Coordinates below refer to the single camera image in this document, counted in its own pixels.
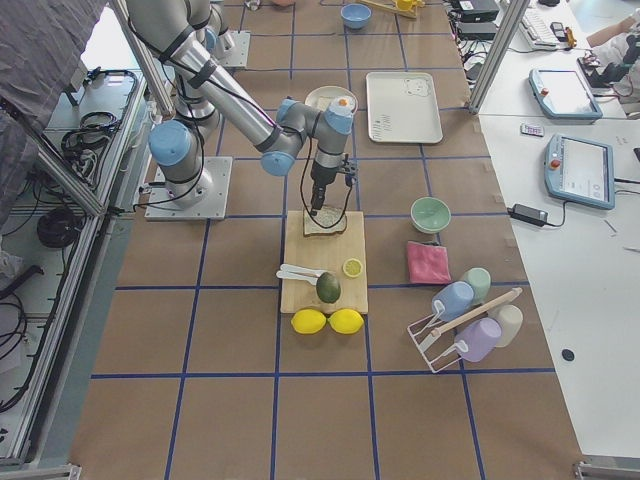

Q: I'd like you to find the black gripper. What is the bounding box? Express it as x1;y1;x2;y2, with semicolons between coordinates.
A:
310;153;357;215

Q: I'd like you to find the white bread slice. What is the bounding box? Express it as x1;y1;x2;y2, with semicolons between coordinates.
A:
302;205;347;237

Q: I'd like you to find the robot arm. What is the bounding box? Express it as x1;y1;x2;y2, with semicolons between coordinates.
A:
126;1;356;212

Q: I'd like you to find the bread slice on plate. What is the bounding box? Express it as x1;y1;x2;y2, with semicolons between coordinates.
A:
317;97;333;110

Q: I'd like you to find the white round plate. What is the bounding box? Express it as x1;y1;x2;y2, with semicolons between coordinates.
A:
304;85;358;112

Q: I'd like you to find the wooden cutting board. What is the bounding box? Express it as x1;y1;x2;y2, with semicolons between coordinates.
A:
280;210;369;314

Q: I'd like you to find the lemon slice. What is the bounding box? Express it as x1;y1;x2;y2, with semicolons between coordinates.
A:
342;258;364;279

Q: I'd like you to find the white plastic cutlery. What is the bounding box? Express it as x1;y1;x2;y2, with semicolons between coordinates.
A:
276;264;326;285

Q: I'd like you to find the avocado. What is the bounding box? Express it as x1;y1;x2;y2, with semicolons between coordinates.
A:
315;272;341;304

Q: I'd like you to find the fried egg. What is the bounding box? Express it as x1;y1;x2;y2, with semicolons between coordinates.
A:
337;97;356;109

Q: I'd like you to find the green bowl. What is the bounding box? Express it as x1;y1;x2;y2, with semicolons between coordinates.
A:
410;197;451;234

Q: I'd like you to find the left whole lemon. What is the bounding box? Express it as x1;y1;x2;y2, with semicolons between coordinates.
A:
291;308;327;335

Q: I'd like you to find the whole lemon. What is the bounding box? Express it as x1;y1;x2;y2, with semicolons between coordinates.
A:
328;308;364;335
291;308;327;335

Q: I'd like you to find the right whole lemon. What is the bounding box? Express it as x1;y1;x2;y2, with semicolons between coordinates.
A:
328;308;364;335

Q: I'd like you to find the pink cloth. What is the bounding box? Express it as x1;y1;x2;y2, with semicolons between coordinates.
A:
406;241;451;285

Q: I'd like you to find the white bear tray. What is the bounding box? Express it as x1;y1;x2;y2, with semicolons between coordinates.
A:
366;71;443;144

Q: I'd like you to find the blue mug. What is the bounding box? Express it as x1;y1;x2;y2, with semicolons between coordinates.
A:
432;281;474;322

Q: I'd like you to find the green mug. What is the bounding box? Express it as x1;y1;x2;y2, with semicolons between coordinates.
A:
460;267;491;305

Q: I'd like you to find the blue bowl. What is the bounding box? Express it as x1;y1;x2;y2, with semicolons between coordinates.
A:
340;3;372;30

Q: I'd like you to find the purple mug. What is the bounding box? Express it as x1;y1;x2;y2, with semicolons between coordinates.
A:
454;317;502;362

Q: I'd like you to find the wooden cup rack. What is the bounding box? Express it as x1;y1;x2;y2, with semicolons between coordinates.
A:
361;0;425;19

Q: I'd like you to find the black power adapter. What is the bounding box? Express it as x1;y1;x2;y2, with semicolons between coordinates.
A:
507;203;548;227

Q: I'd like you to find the beige mug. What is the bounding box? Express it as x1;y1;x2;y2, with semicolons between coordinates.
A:
488;304;523;348

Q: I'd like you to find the near teach pendant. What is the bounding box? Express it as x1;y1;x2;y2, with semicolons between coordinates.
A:
543;134;615;210

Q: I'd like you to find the teach pendant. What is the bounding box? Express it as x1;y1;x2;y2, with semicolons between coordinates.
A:
528;69;603;122
543;134;615;210

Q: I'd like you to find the far teach pendant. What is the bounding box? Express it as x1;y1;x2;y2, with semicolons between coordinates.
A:
528;69;603;122

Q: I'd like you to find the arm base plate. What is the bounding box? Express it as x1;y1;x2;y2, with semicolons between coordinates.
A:
214;30;251;69
144;156;233;221

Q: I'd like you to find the white wire cup rack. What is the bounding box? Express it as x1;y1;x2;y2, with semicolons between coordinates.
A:
407;287;522;373

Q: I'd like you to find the aluminium frame post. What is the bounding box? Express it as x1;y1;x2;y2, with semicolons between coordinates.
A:
468;0;529;114

